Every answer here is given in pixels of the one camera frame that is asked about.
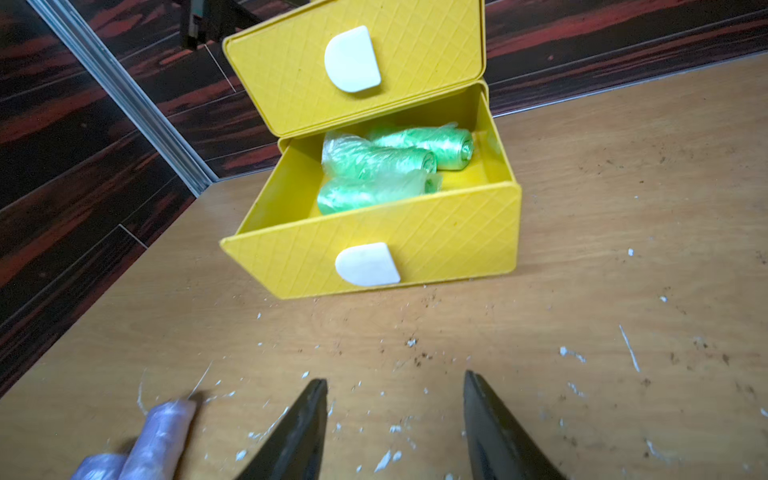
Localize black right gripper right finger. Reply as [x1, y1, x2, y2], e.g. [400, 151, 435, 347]
[463, 370, 564, 480]

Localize green trash bag roll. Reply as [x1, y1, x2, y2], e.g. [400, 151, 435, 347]
[321, 132, 437, 181]
[317, 170, 442, 215]
[368, 122, 475, 171]

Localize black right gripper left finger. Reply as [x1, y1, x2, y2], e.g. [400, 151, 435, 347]
[237, 379, 328, 480]

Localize yellow plastic drawer box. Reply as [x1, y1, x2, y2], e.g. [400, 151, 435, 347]
[220, 1, 522, 299]

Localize purple trash bag roll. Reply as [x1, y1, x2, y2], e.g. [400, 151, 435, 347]
[119, 399, 196, 479]
[70, 453, 128, 480]

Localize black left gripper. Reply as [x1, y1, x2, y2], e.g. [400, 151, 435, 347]
[179, 0, 258, 50]

